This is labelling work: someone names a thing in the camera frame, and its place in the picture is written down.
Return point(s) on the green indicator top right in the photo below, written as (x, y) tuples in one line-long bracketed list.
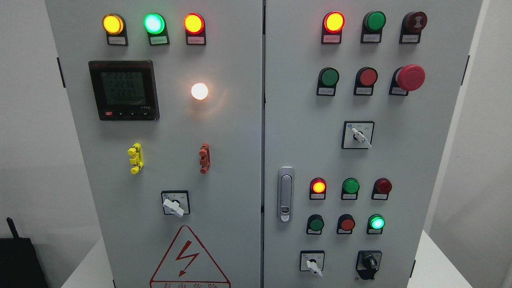
[(372, 27)]

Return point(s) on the white selector switch left door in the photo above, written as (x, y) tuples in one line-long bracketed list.
[(175, 203)]

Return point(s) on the black hinge left side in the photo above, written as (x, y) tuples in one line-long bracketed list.
[(61, 72)]

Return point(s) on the black device with antenna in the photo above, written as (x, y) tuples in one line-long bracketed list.
[(19, 266)]

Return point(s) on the green push button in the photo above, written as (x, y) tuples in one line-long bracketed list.
[(327, 80), (375, 224), (315, 225)]

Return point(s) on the green push button lower right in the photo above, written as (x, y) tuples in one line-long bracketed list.
[(375, 224)]

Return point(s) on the red high voltage warning sticker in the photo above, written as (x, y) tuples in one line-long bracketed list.
[(188, 264)]

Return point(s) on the black digital power meter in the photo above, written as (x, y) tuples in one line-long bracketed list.
[(125, 90)]

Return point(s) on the red push button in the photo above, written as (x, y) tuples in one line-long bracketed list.
[(346, 224), (365, 79)]

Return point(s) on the grey cabinet door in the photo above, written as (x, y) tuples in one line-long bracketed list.
[(225, 203), (304, 131)]

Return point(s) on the red push button lower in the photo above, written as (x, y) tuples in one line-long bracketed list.
[(346, 224)]

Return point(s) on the silver door latch handle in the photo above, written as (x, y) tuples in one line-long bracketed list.
[(286, 176)]

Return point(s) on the red lit indicator top right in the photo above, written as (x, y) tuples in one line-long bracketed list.
[(332, 26)]

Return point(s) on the dark red buzzer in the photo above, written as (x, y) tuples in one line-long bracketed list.
[(412, 25)]

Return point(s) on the red lit indicator lower left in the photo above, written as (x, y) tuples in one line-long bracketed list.
[(318, 189)]

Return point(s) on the red push button upper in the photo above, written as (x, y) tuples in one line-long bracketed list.
[(365, 79)]

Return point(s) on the red emergency stop mushroom button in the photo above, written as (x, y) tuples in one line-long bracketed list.
[(406, 79)]

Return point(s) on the black hinge right upper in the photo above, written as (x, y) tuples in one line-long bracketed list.
[(465, 69)]

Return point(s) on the white selector switch bottom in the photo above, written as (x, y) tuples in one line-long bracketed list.
[(312, 261)]

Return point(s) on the grey left cabinet door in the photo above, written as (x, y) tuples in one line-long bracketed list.
[(225, 203)]

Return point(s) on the black rotary knob switch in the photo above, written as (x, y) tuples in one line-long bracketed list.
[(367, 264)]

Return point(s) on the green lit indicator light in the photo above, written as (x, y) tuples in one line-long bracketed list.
[(156, 29)]

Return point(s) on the white lit indicator lamp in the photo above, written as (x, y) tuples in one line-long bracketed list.
[(199, 91)]

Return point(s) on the white selector switch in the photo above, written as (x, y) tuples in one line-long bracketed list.
[(357, 135), (312, 261)]

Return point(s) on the red indicator lower right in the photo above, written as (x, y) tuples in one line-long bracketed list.
[(381, 189)]

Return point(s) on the green push button lower left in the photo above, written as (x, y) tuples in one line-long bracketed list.
[(315, 225)]

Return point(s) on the red lit indicator light left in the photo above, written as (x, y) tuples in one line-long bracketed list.
[(195, 29)]

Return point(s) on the white selector switch upper right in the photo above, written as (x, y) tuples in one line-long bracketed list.
[(357, 135)]

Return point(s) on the yellow indicator light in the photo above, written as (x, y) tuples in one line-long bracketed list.
[(115, 28)]

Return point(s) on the yellow terminal connector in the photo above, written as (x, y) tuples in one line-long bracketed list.
[(136, 158)]

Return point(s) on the green push button upper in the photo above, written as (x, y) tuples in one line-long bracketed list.
[(327, 80)]

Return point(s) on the grey right cabinet door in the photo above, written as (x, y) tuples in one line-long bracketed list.
[(304, 131)]

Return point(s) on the red terminal connector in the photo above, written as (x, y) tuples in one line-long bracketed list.
[(205, 160)]

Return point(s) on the green indicator lower middle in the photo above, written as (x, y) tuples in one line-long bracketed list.
[(350, 189)]

